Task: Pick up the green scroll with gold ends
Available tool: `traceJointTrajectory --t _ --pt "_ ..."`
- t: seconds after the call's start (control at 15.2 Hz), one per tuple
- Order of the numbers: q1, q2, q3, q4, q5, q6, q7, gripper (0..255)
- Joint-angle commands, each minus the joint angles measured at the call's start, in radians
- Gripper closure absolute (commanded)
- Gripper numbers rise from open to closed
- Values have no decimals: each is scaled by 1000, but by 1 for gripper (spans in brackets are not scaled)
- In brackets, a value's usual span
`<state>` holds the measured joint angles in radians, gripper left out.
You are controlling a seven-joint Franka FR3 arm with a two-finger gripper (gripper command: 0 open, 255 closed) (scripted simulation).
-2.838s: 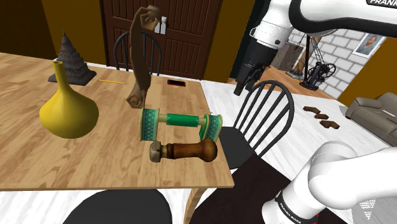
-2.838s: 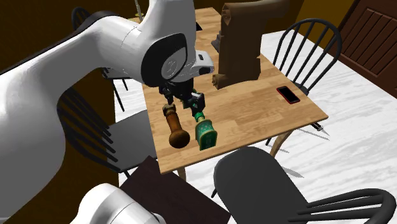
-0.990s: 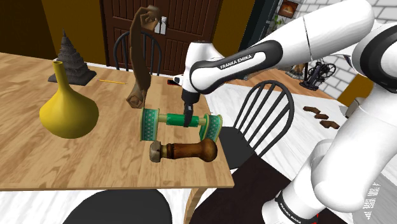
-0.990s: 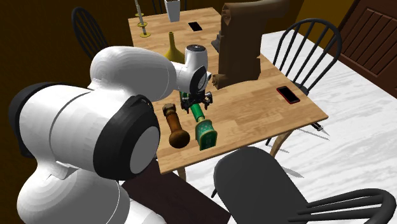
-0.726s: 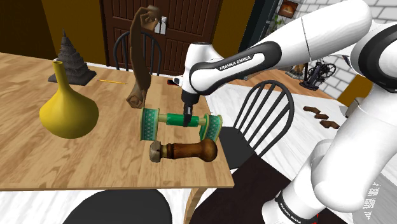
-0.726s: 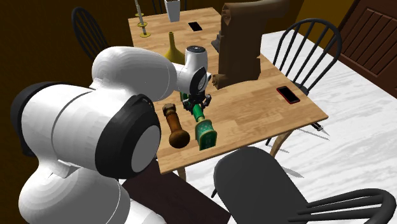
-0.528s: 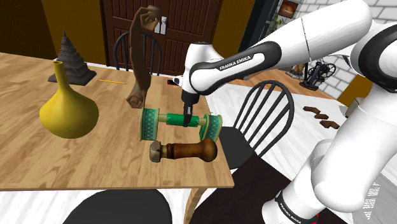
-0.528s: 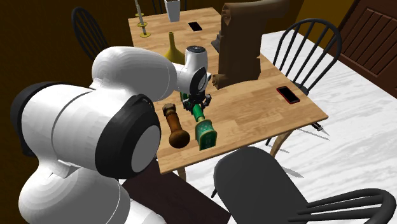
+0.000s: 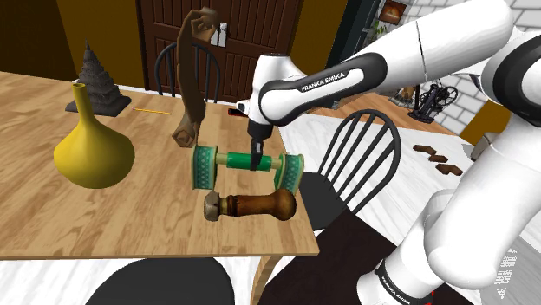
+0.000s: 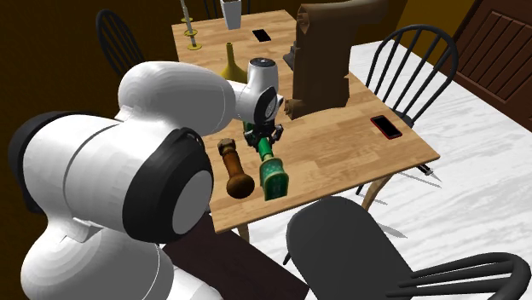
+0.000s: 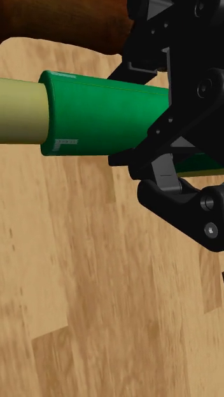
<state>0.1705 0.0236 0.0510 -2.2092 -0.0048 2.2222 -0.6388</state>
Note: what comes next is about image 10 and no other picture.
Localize brown wooden pepper mill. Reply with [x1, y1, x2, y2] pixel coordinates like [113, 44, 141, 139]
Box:
[217, 138, 256, 200]

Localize wooden table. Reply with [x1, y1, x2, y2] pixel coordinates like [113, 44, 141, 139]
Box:
[171, 9, 442, 243]

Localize dark grey figure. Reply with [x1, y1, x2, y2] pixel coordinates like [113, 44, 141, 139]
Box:
[282, 40, 298, 70]

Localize green bottle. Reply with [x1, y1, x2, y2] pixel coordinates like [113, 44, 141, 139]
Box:
[242, 121, 290, 202]

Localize brown panelled door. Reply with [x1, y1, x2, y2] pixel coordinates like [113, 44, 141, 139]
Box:
[439, 0, 532, 123]

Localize large brown figure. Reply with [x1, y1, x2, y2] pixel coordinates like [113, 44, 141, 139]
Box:
[284, 0, 390, 121]

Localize yellow funnel-shaped vase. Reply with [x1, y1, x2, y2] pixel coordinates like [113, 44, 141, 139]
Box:
[219, 42, 250, 84]

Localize white square vase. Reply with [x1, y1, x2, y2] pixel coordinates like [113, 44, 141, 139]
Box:
[219, 0, 243, 31]

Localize dark red robot stand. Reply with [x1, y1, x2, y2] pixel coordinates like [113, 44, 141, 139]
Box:
[160, 212, 311, 300]

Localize grey rod with yellow discs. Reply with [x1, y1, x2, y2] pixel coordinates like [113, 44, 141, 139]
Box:
[178, 0, 204, 52]

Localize red-edged black phone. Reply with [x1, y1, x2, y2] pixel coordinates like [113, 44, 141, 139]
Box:
[369, 114, 404, 141]

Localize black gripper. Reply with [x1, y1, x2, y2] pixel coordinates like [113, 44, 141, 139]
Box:
[243, 121, 285, 149]

